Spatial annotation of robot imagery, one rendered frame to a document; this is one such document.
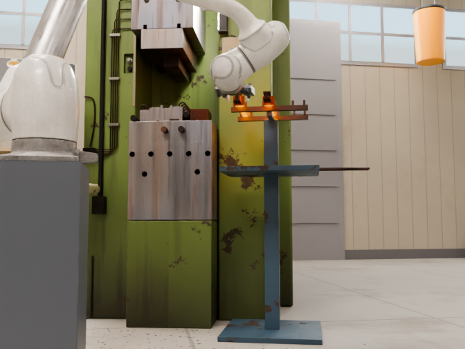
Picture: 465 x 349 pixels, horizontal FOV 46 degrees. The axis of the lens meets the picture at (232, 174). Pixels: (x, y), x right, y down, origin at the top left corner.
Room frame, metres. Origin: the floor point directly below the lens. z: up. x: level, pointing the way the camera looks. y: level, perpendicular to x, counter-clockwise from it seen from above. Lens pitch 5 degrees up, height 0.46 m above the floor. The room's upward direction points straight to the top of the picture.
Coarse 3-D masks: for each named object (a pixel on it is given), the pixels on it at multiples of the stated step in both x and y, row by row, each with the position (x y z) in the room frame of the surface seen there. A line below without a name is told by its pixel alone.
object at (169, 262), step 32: (128, 224) 2.43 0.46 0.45; (160, 224) 2.42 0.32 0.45; (192, 224) 2.41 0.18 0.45; (128, 256) 2.43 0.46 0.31; (160, 256) 2.42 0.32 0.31; (192, 256) 2.41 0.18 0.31; (128, 288) 2.43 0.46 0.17; (160, 288) 2.42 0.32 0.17; (192, 288) 2.41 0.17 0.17; (128, 320) 2.43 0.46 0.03; (160, 320) 2.42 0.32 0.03; (192, 320) 2.41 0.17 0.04
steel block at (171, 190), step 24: (192, 120) 2.41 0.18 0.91; (144, 144) 2.43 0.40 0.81; (216, 144) 2.56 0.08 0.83; (144, 168) 2.43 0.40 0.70; (168, 168) 2.42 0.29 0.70; (192, 168) 2.41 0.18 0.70; (216, 168) 2.56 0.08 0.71; (144, 192) 2.42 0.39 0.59; (168, 192) 2.42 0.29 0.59; (192, 192) 2.41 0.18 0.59; (216, 192) 2.56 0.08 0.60; (144, 216) 2.42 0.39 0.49; (168, 216) 2.42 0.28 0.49; (192, 216) 2.41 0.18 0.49; (216, 216) 2.56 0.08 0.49
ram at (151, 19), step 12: (132, 0) 2.49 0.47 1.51; (144, 0) 2.50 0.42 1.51; (156, 0) 2.48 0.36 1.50; (168, 0) 2.48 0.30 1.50; (132, 12) 2.49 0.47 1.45; (144, 12) 2.49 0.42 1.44; (156, 12) 2.48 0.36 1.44; (168, 12) 2.48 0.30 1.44; (180, 12) 2.47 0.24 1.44; (192, 12) 2.47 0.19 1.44; (204, 12) 2.83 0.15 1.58; (132, 24) 2.49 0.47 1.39; (144, 24) 2.49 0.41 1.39; (156, 24) 2.48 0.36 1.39; (168, 24) 2.48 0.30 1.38; (180, 24) 2.49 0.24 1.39; (192, 24) 2.47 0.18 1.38; (204, 24) 2.83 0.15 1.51; (192, 36) 2.59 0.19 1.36; (204, 36) 2.83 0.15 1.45; (204, 48) 2.83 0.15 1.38
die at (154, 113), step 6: (150, 108) 2.48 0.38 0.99; (156, 108) 2.48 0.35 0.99; (162, 108) 2.48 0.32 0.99; (168, 108) 2.48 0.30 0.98; (174, 108) 2.47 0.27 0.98; (180, 108) 2.47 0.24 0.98; (144, 114) 2.49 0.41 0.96; (150, 114) 2.48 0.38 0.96; (156, 114) 2.48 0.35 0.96; (162, 114) 2.48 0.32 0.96; (168, 114) 2.48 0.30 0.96; (174, 114) 2.47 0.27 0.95; (180, 114) 2.47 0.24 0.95; (144, 120) 2.49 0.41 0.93; (150, 120) 2.48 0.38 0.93; (156, 120) 2.48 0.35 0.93; (162, 120) 2.48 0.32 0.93; (168, 120) 2.48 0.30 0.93
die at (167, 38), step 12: (144, 36) 2.49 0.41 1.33; (156, 36) 2.48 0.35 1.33; (168, 36) 2.48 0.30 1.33; (180, 36) 2.47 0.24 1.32; (144, 48) 2.49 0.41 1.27; (156, 48) 2.49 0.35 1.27; (168, 48) 2.49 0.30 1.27; (180, 48) 2.49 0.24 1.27; (192, 48) 2.75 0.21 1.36; (156, 60) 2.67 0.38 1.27; (192, 60) 2.75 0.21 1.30; (192, 72) 2.89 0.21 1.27
